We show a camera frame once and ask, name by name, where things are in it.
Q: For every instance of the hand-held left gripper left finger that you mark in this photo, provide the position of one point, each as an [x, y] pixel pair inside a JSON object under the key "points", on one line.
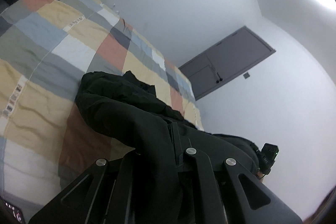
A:
{"points": [[78, 195]]}

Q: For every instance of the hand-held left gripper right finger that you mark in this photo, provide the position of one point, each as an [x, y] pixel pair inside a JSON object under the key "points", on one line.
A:
{"points": [[210, 200]]}

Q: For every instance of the black puffer jacket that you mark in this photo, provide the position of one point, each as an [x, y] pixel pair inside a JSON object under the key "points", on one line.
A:
{"points": [[126, 113]]}

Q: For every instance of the small black device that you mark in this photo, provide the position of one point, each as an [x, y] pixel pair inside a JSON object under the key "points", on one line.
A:
{"points": [[14, 213]]}

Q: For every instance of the grey door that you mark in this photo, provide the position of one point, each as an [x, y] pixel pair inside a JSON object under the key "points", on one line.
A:
{"points": [[231, 61]]}

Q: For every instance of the patchwork bed quilt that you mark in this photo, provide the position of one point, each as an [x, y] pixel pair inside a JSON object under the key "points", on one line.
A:
{"points": [[52, 43]]}

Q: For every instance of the grey wall switch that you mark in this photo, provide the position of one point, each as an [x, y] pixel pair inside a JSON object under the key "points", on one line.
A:
{"points": [[246, 76]]}

